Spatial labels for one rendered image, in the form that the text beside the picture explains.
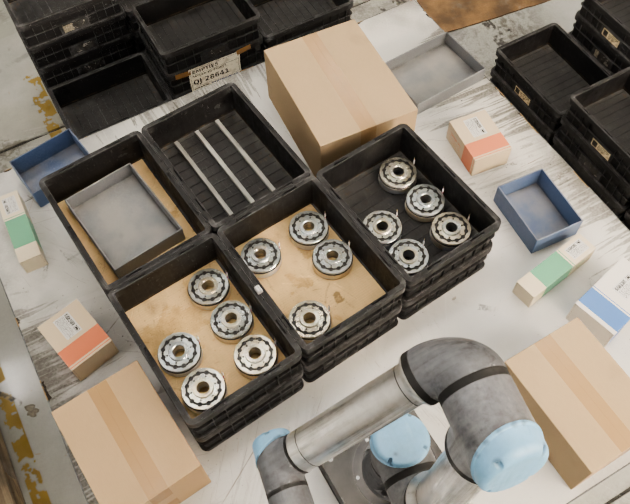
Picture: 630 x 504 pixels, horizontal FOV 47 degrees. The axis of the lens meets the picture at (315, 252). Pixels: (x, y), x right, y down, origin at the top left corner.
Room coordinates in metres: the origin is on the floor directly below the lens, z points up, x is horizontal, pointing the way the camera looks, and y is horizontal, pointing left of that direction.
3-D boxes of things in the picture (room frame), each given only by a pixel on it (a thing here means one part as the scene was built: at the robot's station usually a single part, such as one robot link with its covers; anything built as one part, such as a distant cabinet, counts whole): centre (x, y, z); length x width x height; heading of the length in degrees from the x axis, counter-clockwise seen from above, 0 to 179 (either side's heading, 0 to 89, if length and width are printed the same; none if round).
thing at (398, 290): (0.88, 0.01, 0.92); 0.40 x 0.30 x 0.02; 33
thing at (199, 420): (0.72, 0.27, 0.92); 0.40 x 0.30 x 0.02; 33
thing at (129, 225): (1.06, 0.50, 0.85); 0.27 x 0.20 x 0.05; 36
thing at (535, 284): (0.92, -0.64, 0.73); 0.24 x 0.06 x 0.06; 126
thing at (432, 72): (1.66, -0.40, 0.73); 0.27 x 0.20 x 0.05; 121
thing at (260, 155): (1.21, 0.23, 0.87); 0.40 x 0.30 x 0.11; 33
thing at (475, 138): (1.36, -0.50, 0.74); 0.16 x 0.12 x 0.07; 21
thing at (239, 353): (0.66, 0.15, 0.86); 0.10 x 0.10 x 0.01
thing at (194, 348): (0.67, 0.33, 0.86); 0.10 x 0.10 x 0.01
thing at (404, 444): (0.40, -0.16, 0.97); 0.13 x 0.12 x 0.14; 18
